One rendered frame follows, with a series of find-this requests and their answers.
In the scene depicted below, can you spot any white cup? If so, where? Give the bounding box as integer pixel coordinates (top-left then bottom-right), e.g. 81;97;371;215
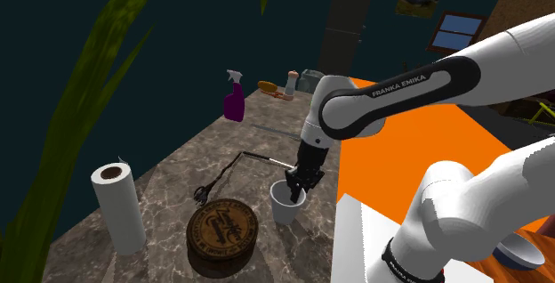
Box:
269;179;308;226

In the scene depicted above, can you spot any white pepper mill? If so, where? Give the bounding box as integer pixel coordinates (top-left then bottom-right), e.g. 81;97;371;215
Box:
283;69;301;101

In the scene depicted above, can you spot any grey-green bin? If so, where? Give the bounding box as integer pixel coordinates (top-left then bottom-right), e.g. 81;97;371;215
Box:
296;69;326;95

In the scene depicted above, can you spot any orange brush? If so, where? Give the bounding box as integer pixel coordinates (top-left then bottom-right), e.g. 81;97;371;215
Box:
256;80;284;99

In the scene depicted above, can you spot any purple spray bottle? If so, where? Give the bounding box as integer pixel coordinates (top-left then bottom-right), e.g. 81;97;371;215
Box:
222;69;246;123

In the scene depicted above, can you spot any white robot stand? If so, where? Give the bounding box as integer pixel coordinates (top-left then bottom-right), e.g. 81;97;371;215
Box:
331;192;495;283

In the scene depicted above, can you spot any orange table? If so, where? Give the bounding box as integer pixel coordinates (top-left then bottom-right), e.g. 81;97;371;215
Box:
336;76;555;234

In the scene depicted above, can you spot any round brown printed tin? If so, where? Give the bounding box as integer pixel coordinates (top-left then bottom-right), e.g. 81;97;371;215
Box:
185;198;261;275

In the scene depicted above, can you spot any brown framed window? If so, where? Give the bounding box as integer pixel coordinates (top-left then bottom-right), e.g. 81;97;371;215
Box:
425;10;488;56

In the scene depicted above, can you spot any white paper towel roll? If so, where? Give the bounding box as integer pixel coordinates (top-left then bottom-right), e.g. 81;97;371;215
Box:
90;156;148;256

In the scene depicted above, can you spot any blue and white bowl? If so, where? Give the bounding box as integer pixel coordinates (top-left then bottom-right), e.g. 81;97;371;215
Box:
491;231;547;272

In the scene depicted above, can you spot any green leafy plant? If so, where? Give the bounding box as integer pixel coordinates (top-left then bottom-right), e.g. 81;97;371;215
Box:
0;0;274;283

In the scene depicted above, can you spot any landscape wall picture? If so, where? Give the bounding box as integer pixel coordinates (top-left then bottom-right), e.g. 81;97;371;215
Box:
393;0;444;20

